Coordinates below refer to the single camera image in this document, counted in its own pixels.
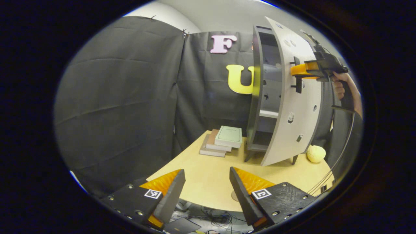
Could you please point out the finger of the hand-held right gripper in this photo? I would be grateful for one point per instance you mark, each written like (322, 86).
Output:
(300, 70)

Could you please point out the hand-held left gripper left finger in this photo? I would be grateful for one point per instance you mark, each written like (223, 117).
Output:
(172, 198)

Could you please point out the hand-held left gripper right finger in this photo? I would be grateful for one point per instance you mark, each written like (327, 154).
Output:
(242, 198)

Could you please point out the round brown coaster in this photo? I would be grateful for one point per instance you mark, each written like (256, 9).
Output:
(234, 196)

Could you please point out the dark grey cabinet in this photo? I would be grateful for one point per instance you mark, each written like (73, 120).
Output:
(256, 97)

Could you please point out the flat black floor box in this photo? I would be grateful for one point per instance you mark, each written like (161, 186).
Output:
(182, 226)

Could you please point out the brown book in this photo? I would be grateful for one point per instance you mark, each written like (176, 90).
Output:
(213, 139)

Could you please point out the yellow plush toy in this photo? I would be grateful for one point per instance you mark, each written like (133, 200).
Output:
(316, 153)

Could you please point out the black backdrop cloth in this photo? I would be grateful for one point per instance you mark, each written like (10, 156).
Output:
(113, 107)

